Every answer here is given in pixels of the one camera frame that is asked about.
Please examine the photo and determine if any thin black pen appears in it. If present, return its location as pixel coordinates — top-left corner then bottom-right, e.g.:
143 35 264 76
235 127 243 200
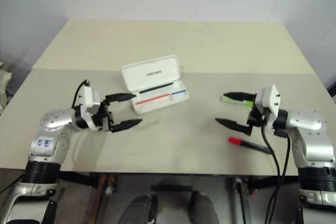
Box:
139 83 173 94

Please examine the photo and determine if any short black crossbar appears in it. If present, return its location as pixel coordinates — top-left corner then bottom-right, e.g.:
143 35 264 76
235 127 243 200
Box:
151 185 193 192

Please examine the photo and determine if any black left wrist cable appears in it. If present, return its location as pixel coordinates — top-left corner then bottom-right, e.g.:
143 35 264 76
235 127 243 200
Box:
72 79 91 111

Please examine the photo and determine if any dark frame beside table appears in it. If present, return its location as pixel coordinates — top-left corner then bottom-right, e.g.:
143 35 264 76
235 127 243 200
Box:
324 76 336 105

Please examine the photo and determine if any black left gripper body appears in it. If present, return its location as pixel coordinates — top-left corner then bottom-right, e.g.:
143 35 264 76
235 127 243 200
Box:
92 98 115 132

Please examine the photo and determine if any dark rounded shape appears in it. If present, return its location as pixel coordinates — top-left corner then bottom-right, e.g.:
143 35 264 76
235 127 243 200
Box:
122 194 159 224
190 191 220 224

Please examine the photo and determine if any dark metal table leg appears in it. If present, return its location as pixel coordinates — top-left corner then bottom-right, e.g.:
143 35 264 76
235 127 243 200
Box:
233 178 257 224

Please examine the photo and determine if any crumpled pale cloth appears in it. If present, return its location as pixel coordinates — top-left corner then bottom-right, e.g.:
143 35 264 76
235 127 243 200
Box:
0 61 13 107

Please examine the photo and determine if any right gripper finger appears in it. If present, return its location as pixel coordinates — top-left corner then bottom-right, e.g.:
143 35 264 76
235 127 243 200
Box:
214 118 254 137
223 91 257 102

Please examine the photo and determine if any light green highlighter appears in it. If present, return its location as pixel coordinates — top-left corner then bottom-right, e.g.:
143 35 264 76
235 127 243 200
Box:
222 95 255 107

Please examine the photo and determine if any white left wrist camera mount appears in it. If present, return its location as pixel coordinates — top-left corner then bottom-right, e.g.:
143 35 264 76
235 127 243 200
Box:
78 84 102 132

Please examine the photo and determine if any long black right wrist cable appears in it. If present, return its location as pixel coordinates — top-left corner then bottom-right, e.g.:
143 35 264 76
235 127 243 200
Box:
259 108 282 224

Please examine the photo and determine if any white hinged pencil case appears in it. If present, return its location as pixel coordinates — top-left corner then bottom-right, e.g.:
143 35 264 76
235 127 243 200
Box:
121 55 190 115

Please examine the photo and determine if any black marker with red cap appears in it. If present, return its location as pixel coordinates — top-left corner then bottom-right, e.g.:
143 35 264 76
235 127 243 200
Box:
228 136 275 155

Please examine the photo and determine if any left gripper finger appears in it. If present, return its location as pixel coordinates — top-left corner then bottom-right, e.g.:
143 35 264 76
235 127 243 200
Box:
110 119 144 133
104 92 138 104

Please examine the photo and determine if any rusty metal table leg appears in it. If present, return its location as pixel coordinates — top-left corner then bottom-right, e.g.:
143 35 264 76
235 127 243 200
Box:
88 175 118 224

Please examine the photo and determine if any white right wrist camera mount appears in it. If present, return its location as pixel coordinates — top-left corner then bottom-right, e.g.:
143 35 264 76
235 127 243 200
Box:
253 84 281 126

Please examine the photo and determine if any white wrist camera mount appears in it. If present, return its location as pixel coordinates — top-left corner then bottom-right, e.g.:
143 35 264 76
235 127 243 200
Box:
253 84 281 126
78 84 102 132

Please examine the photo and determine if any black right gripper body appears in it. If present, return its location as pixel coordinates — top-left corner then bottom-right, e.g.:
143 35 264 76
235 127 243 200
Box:
247 106 269 132

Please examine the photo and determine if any short black right arm cable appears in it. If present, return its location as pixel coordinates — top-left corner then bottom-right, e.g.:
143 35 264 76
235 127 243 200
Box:
275 129 292 180

